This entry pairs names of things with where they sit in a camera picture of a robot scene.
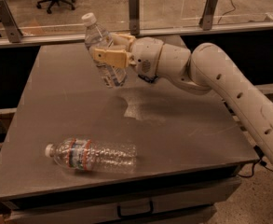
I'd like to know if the black floor cable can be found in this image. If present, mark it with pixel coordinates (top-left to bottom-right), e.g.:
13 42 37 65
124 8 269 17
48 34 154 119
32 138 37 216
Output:
237 145 273 179

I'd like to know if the middle metal glass bracket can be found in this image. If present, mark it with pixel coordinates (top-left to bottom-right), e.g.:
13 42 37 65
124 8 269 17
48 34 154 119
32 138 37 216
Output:
129 0 140 35

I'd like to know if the metal rail barrier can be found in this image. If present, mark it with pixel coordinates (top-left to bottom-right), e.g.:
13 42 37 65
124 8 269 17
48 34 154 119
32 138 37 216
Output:
0 21 273 49

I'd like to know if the metal glass bracket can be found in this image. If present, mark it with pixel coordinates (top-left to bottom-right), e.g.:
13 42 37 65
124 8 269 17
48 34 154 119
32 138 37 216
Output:
129 0 140 35
199 0 218 31
0 0 23 43

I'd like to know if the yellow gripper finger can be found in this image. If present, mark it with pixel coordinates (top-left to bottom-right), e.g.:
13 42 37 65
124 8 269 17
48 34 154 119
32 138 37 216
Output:
92 48 132 68
111 33 136 51

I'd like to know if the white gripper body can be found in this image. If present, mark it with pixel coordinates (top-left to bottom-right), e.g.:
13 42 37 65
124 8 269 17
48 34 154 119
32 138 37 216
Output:
130 37 164 78

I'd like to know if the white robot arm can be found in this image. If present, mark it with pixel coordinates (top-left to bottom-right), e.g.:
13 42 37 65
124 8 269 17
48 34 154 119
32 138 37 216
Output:
90 33 273 165

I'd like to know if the clear bottle with white label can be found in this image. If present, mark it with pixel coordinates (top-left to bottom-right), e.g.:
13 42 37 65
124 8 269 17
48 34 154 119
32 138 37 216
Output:
82 13 127 88

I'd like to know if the clear bottle with red-blue label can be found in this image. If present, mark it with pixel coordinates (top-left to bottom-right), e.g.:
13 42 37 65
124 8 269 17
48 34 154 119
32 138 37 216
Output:
45 137 137 174

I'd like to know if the right metal glass bracket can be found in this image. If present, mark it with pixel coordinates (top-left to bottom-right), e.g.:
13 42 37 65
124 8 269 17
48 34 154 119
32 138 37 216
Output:
199 0 218 31

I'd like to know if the left metal glass bracket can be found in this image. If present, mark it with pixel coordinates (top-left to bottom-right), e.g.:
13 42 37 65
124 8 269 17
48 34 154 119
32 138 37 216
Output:
0 0 23 43

